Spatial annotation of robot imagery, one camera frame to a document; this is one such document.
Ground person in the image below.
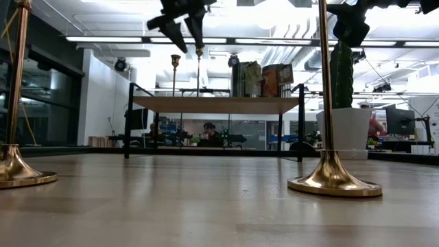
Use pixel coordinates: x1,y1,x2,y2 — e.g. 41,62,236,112
367,109,385,139
200,121,224,148

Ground white plant pot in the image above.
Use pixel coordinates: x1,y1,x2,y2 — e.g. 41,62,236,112
316,107,372,161

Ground green label candle tin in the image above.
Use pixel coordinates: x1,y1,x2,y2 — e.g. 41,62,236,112
232,60,263,98

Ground wooden crate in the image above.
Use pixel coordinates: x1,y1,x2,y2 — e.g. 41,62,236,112
88,136,111,148

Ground ceiling light strip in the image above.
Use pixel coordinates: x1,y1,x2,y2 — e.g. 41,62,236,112
64,35,439,48

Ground wooden shelf riser black legs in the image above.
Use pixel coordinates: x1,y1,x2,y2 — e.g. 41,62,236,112
123,82,305,163

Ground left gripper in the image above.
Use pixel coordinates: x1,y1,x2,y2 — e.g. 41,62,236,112
146,0,217,54

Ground black background monitor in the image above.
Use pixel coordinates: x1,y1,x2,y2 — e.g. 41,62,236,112
385,106,416,136
132,108,149,130

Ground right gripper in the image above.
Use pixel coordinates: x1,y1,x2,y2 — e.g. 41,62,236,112
326,0,412,48

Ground gold candlestick holder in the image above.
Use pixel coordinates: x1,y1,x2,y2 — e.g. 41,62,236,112
195,47,203,97
170,54,182,97
0,0,58,190
287,0,383,198

